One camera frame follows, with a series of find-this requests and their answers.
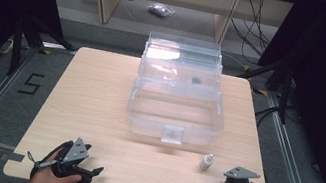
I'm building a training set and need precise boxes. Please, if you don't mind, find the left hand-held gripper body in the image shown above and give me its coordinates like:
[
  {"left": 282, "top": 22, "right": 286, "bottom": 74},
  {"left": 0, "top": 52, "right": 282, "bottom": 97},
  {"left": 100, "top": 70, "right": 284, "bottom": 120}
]
[{"left": 48, "top": 133, "right": 100, "bottom": 183}]

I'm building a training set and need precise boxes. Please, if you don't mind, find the small dark round object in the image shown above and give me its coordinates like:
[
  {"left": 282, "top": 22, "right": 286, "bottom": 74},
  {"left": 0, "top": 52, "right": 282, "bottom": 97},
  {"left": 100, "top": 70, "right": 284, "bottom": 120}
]
[{"left": 191, "top": 76, "right": 204, "bottom": 86}]

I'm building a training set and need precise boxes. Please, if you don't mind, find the clear plastic bag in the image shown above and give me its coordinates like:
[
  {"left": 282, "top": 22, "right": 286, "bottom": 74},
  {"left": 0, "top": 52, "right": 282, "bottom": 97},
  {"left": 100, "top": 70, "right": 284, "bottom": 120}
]
[{"left": 146, "top": 1, "right": 178, "bottom": 20}]

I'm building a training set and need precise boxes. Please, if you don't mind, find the bundle of black cables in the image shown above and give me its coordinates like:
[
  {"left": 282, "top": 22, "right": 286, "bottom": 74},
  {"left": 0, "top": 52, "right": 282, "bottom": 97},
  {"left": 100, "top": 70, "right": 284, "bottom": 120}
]
[{"left": 224, "top": 0, "right": 291, "bottom": 61}]

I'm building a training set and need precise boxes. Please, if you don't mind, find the small white dropper bottle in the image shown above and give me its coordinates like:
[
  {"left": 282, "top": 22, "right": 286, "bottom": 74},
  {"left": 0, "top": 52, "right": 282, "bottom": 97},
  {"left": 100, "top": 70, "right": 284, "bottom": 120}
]
[{"left": 198, "top": 151, "right": 216, "bottom": 173}]

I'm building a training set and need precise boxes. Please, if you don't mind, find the black floor cable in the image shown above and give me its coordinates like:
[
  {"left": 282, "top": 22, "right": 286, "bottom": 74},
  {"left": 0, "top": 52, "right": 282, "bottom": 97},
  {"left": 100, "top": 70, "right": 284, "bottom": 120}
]
[{"left": 251, "top": 102, "right": 282, "bottom": 131}]

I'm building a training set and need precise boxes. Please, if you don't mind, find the black tripod stand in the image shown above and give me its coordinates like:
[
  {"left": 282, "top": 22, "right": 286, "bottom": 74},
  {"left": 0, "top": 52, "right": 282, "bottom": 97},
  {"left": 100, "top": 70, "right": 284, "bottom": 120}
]
[
  {"left": 5, "top": 10, "right": 82, "bottom": 87},
  {"left": 230, "top": 50, "right": 302, "bottom": 126}
]

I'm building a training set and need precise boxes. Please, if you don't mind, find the clear plastic storage box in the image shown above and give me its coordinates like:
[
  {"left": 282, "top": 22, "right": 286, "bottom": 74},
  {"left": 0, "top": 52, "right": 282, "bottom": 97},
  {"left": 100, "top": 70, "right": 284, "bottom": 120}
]
[{"left": 121, "top": 29, "right": 239, "bottom": 153}]

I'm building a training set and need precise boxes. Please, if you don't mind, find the white power strip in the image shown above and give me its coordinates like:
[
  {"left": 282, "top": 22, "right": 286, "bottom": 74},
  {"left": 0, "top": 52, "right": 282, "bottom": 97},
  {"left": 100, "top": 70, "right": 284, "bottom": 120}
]
[{"left": 0, "top": 36, "right": 16, "bottom": 58}]

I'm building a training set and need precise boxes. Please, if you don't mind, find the person's left hand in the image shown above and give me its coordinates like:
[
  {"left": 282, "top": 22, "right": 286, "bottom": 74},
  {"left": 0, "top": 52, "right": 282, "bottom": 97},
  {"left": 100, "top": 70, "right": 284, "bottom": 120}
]
[{"left": 27, "top": 144, "right": 87, "bottom": 183}]

